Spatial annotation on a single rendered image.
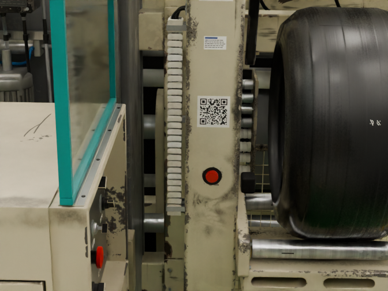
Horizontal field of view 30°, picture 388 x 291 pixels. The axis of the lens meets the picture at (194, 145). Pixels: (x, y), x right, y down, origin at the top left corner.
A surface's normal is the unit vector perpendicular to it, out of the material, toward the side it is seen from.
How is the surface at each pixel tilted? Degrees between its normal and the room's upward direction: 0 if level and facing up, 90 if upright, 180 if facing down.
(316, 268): 0
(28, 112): 0
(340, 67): 48
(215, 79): 90
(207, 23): 90
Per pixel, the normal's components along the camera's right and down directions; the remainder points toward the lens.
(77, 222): -0.01, 0.33
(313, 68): -0.26, -0.39
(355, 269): 0.01, -0.95
